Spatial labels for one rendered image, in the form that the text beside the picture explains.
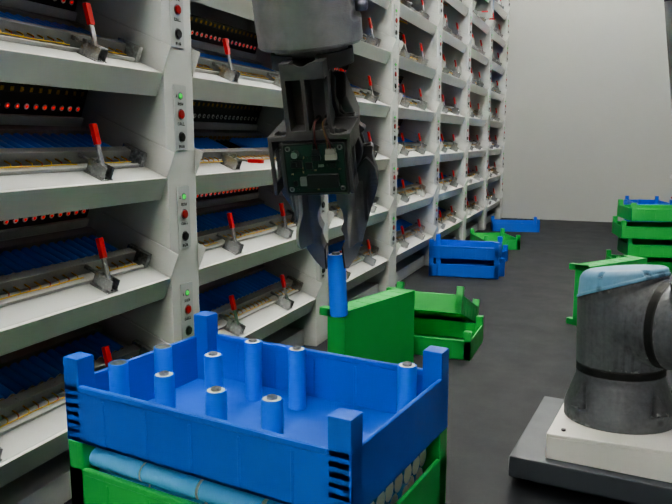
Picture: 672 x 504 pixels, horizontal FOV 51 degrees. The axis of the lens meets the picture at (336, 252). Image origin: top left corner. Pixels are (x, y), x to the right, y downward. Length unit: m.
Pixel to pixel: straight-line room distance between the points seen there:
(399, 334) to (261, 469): 1.29
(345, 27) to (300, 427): 0.37
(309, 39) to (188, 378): 0.42
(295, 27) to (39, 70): 0.62
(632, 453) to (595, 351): 0.18
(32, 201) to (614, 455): 0.99
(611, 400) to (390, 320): 0.68
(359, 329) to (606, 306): 0.64
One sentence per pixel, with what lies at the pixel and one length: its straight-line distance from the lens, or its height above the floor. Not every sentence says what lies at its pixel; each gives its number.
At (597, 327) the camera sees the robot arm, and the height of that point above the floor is 0.28.
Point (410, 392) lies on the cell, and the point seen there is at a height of 0.36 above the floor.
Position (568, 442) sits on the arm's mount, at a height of 0.10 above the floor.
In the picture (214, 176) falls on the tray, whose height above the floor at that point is 0.52.
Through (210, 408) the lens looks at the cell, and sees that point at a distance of 0.61.
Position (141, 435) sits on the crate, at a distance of 0.64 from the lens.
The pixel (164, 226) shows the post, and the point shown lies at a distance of 1.36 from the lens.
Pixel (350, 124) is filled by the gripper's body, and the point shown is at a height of 0.61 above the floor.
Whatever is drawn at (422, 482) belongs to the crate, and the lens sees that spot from 0.67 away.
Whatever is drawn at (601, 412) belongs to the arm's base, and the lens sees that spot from 1.30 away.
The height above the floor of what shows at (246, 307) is 0.18.
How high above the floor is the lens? 0.60
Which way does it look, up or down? 9 degrees down
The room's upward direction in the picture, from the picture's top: straight up
